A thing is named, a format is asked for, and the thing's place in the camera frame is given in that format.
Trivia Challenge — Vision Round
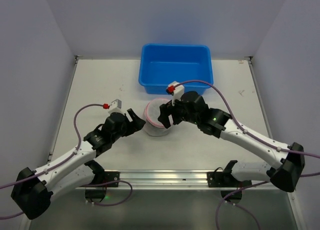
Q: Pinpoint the white mesh laundry bag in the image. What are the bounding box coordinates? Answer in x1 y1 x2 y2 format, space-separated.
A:
143 98 170 137

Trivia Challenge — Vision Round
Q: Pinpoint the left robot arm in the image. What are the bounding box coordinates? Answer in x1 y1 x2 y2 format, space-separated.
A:
11 109 146 219

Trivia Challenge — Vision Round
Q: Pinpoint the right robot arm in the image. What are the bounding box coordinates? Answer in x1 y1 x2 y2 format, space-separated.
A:
158 91 305 192

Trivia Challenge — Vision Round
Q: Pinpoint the blue plastic tub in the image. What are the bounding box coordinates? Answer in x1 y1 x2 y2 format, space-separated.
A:
138 44 214 95

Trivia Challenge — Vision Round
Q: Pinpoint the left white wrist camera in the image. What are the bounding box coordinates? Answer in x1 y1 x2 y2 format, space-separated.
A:
102 99 123 114

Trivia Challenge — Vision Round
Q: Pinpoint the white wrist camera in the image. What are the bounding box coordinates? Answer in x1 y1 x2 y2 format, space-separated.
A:
165 81 185 104
102 99 123 114

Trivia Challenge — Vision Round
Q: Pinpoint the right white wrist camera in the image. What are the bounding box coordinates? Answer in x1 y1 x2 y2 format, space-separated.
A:
165 81 185 104

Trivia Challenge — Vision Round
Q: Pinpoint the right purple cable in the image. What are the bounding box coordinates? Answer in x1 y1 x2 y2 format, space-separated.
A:
174 80 320 230

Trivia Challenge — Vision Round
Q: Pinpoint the purple cable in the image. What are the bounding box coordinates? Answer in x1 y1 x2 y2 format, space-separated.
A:
174 80 320 230
0 103 133 219

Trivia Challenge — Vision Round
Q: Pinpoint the aluminium mounting rail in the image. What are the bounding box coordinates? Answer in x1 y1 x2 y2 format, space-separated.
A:
74 171 276 190

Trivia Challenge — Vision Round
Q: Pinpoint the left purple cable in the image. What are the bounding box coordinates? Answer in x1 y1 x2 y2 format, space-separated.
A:
0 103 133 219

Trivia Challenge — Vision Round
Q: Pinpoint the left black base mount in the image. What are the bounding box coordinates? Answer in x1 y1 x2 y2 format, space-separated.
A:
84 171 120 202

